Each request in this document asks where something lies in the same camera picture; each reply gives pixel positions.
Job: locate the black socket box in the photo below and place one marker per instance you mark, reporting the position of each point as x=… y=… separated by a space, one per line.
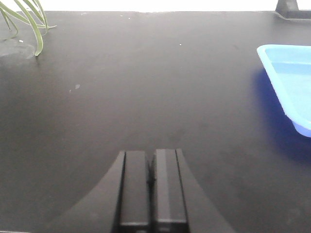
x=289 y=9

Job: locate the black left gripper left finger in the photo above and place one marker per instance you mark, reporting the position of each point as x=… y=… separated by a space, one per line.
x=119 y=203

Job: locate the green plant leaves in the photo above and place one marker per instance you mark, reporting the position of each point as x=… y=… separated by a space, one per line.
x=31 y=13

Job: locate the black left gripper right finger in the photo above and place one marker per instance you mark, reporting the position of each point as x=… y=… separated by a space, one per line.
x=178 y=201

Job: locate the blue plastic tray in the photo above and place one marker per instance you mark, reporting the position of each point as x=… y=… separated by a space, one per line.
x=289 y=70

